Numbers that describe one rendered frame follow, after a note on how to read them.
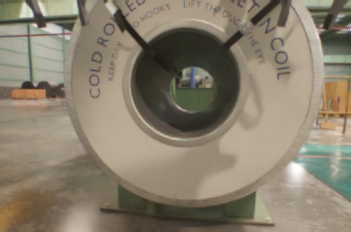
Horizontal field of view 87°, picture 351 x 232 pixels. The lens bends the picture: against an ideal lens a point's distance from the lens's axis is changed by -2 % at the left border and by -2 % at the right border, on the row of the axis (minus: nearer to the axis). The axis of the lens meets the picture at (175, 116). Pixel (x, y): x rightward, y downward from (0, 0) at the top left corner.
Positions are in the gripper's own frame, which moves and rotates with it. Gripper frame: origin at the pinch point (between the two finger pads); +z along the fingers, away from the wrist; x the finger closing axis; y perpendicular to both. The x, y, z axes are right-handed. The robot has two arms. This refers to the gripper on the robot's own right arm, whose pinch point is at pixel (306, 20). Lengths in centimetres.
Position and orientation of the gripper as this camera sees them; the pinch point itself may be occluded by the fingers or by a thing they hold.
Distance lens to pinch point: 69.5
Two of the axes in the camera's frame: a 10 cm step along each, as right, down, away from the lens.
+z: -0.4, 8.5, 5.2
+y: -0.4, 5.2, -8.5
